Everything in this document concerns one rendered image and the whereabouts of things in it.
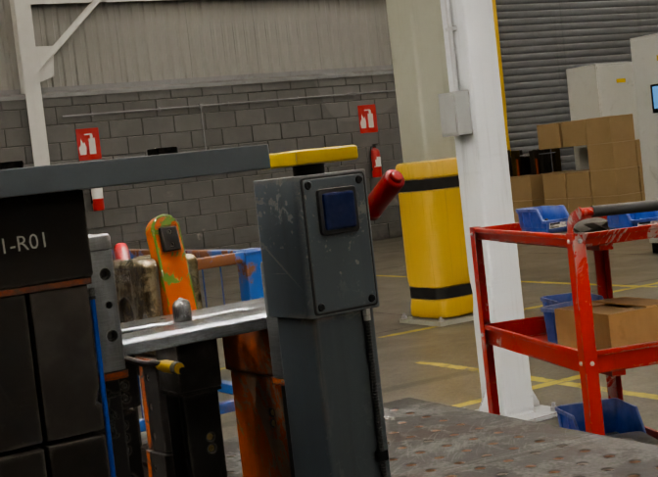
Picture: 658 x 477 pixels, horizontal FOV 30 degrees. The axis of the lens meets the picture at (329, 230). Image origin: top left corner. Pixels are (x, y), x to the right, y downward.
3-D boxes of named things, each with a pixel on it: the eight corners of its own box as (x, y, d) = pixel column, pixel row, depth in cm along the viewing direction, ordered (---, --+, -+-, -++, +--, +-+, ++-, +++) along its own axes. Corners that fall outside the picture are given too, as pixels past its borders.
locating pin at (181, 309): (188, 333, 131) (184, 295, 131) (197, 334, 130) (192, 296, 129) (172, 336, 130) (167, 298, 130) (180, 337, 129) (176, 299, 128)
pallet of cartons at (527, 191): (582, 228, 1556) (576, 169, 1552) (536, 236, 1513) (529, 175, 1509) (517, 229, 1657) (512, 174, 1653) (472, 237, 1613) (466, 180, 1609)
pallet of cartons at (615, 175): (668, 225, 1440) (657, 111, 1432) (621, 234, 1396) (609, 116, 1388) (593, 227, 1540) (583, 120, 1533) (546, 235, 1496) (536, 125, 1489)
